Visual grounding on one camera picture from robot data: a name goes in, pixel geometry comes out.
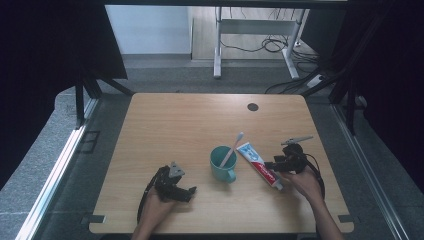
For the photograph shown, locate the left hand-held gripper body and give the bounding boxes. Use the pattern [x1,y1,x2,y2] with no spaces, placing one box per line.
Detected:
[153,161,186,203]

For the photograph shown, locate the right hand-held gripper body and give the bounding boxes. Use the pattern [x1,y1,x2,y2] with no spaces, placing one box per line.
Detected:
[273,134,315,175]

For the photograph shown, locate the white red toothpaste tube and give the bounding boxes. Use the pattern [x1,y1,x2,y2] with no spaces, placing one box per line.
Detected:
[235,141,285,192]

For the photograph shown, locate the pale pink toothbrush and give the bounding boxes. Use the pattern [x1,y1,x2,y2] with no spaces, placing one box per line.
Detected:
[218,131,245,169]

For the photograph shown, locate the teal cup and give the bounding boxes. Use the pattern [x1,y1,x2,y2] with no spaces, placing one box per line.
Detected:
[209,145,238,184]

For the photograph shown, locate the person's left hand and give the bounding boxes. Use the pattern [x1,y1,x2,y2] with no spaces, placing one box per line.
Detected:
[142,187,178,219]

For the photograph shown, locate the person's right hand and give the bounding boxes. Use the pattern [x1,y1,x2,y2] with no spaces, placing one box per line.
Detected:
[279,165,322,202]

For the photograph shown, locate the white power strip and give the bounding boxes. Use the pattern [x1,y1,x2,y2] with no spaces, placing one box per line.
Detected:
[306,74,326,89]

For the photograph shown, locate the black metal stand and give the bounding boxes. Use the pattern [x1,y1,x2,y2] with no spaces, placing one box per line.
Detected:
[299,9,394,136]
[74,64,136,130]

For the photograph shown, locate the black curtain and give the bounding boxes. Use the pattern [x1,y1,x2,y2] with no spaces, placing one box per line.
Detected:
[306,0,424,194]

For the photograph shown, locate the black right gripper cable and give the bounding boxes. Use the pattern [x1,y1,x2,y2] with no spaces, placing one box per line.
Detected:
[301,152,327,201]

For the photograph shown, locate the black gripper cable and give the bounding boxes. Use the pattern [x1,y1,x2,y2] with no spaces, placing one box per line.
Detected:
[301,152,327,201]
[136,173,161,225]

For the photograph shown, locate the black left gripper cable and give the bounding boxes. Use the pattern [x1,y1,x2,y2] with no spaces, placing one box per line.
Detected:
[136,173,161,225]

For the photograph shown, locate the aluminium rail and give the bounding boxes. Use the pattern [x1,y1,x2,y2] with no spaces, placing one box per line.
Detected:
[14,97,100,240]
[330,103,410,240]

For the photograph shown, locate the black floor cables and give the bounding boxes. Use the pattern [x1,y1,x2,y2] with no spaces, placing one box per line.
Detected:
[219,6,326,95]

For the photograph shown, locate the white desk frame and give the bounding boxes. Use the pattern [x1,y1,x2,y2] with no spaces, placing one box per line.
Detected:
[213,5,310,80]

